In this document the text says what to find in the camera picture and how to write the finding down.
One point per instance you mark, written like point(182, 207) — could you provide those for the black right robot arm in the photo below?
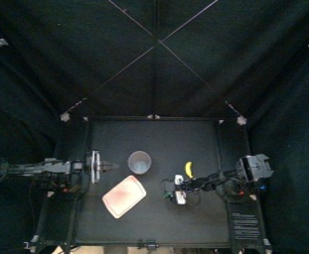
point(232, 177)

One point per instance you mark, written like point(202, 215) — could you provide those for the grey bowl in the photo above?
point(140, 162)

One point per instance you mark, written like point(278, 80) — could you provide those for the white text label sticker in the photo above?
point(246, 228)

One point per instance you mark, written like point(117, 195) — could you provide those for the pink cutting board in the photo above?
point(124, 196)

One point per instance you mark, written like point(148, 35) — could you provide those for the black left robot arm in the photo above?
point(33, 168)

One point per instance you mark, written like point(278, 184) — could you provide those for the yellow toy banana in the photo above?
point(188, 169)

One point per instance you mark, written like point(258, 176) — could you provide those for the silver frame corner bracket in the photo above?
point(242, 120)
point(153, 116)
point(65, 116)

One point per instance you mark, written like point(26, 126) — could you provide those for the black table edge clamp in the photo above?
point(149, 245)

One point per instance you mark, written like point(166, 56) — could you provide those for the green toy pepper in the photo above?
point(166, 195)

